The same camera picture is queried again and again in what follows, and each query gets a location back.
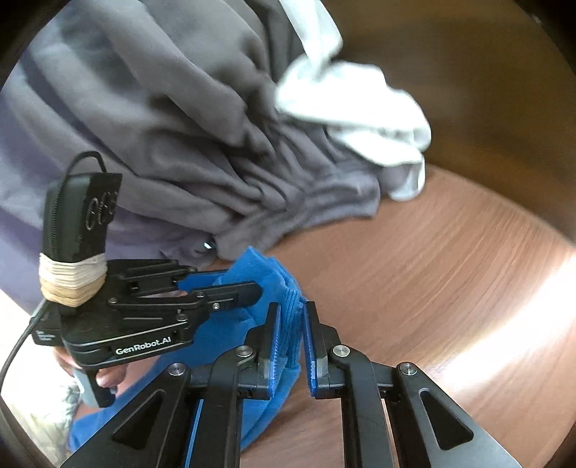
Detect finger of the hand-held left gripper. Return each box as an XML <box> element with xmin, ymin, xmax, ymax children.
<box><xmin>193</xmin><ymin>281</ymin><xmax>264</xmax><ymax>316</ymax></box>
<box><xmin>177</xmin><ymin>269</ymin><xmax>235</xmax><ymax>293</ymax></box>

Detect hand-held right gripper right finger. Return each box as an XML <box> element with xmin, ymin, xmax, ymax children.
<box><xmin>302</xmin><ymin>301</ymin><xmax>523</xmax><ymax>468</ymax></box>

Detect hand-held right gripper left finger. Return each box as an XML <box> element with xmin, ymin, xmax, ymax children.
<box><xmin>60</xmin><ymin>302</ymin><xmax>282</xmax><ymax>468</ymax></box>

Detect blue pants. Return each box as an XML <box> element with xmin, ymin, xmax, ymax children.
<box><xmin>67</xmin><ymin>246</ymin><xmax>311</xmax><ymax>456</ymax></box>

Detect pale patterned cloth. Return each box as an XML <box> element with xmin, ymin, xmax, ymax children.
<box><xmin>6</xmin><ymin>380</ymin><xmax>84</xmax><ymax>466</ymax></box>

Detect purple grey curtain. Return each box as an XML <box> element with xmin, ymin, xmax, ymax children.
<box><xmin>0</xmin><ymin>0</ymin><xmax>383</xmax><ymax>311</ymax></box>

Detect person's left hand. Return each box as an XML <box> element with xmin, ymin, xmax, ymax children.
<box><xmin>53</xmin><ymin>347</ymin><xmax>132</xmax><ymax>390</ymax></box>

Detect black cable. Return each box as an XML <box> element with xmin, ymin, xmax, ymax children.
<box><xmin>0</xmin><ymin>299</ymin><xmax>50</xmax><ymax>388</ymax></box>

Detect white curtain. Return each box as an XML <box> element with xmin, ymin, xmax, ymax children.
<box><xmin>274</xmin><ymin>0</ymin><xmax>433</xmax><ymax>202</ymax></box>

